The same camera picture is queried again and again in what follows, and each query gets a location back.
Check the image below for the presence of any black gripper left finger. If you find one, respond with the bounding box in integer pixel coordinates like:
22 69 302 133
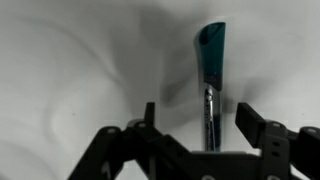
68 102 193 180

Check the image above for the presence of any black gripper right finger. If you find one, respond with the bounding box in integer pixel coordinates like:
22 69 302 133
234 102 320 180

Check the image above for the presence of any teal and black marker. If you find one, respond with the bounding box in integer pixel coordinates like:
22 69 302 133
194 21 227 153

